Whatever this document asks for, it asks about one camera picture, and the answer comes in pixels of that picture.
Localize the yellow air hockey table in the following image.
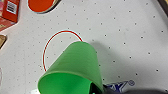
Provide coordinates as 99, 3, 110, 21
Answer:
0, 0, 168, 94

